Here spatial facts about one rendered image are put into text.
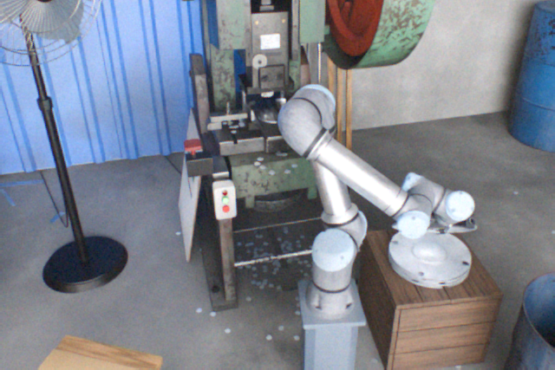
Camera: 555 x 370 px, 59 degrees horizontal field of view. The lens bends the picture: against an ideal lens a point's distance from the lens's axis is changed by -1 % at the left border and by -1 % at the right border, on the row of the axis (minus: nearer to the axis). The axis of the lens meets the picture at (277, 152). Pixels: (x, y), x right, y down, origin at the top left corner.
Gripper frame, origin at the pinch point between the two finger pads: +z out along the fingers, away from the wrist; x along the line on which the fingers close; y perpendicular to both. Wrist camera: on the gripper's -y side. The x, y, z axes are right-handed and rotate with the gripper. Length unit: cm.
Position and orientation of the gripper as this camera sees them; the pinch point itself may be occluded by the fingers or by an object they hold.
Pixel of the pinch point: (435, 223)
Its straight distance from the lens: 175.4
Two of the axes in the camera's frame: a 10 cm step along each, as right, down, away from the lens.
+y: -10.0, -0.2, 0.6
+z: 0.5, 2.8, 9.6
